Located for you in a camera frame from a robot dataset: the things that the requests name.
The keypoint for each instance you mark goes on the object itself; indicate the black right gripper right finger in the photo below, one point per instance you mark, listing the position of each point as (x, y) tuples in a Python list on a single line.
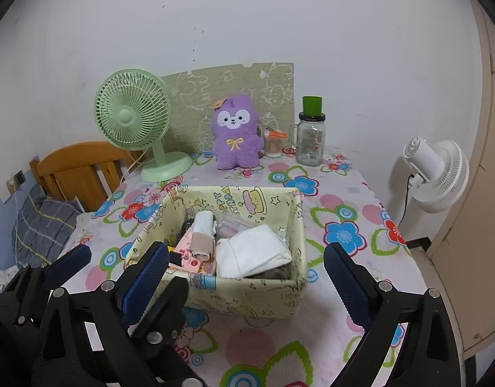
[(428, 355)]

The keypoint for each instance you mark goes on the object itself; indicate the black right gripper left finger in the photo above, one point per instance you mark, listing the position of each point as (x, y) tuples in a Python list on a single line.
[(115, 310)]

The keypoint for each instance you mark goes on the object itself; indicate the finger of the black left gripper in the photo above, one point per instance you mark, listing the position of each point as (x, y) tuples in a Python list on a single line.
[(27, 333), (155, 336)]

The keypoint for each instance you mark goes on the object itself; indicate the white cloth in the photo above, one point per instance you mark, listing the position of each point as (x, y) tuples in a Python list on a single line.
[(250, 252), (203, 236)]

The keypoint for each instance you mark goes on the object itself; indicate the floral tablecloth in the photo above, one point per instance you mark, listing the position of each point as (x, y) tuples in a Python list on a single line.
[(243, 347)]

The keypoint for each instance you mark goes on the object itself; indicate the grey plaid pillow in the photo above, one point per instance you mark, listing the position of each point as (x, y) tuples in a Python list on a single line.
[(42, 227)]

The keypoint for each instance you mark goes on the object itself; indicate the clear plastic bag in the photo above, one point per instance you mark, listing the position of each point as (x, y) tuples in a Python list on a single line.
[(229, 224)]

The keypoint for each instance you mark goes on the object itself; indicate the yellow cartoon fabric basket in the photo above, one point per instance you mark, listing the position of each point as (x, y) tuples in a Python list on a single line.
[(278, 207)]

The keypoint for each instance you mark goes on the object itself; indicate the grey cloth in basket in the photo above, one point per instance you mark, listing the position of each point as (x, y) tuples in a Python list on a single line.
[(279, 273)]

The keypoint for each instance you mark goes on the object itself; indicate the white standing fan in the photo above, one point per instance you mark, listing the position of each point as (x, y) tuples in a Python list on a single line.
[(441, 173)]

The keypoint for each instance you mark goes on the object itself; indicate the green desk fan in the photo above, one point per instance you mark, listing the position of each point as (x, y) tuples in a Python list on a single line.
[(132, 111)]

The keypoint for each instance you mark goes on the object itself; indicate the purple plush toy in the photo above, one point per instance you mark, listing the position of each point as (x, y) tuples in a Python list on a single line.
[(235, 131)]

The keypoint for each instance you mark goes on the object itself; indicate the cotton swab container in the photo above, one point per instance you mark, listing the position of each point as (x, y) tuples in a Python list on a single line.
[(273, 142)]

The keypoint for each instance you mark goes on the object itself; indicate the glass mason jar mug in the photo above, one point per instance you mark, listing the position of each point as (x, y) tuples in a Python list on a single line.
[(308, 139)]

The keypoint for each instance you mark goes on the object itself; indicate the cartoon cardboard panel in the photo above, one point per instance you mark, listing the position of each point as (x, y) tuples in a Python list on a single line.
[(269, 85)]

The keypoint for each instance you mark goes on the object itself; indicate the green cup on jar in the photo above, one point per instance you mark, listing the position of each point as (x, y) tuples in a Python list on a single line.
[(312, 106)]

